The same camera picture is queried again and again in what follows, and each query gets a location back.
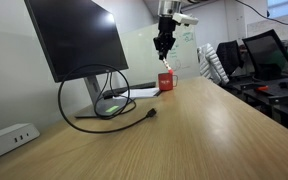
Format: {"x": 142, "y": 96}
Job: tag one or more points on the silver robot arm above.
{"x": 167, "y": 8}

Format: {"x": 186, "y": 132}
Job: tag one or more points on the white red-capped marker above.
{"x": 170, "y": 70}

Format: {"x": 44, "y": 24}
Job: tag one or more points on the black side desk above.
{"x": 272, "y": 102}

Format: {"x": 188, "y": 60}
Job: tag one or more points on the white puffer jacket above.
{"x": 210, "y": 65}

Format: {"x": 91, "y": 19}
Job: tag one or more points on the white power strip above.
{"x": 16, "y": 135}

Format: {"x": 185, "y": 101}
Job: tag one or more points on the red thermos mug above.
{"x": 167, "y": 81}

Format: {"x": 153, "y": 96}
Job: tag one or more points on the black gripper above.
{"x": 164, "y": 40}

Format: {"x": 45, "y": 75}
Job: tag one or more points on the black mesh office chair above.
{"x": 268, "y": 55}

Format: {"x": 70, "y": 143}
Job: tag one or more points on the glass whiteboard partition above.
{"x": 142, "y": 57}

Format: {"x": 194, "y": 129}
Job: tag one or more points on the black keyboard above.
{"x": 110, "y": 94}

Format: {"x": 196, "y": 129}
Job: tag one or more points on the white paper notebook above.
{"x": 139, "y": 93}

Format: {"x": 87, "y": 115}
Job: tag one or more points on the green sticky note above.
{"x": 111, "y": 109}

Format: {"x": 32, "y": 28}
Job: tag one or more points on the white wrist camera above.
{"x": 185, "y": 19}

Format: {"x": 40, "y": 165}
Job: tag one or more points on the orange handled tool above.
{"x": 262, "y": 88}

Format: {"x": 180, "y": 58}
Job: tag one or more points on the silver monitor stand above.
{"x": 99, "y": 104}

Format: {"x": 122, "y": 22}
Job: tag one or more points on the black computer monitor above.
{"x": 79, "y": 38}

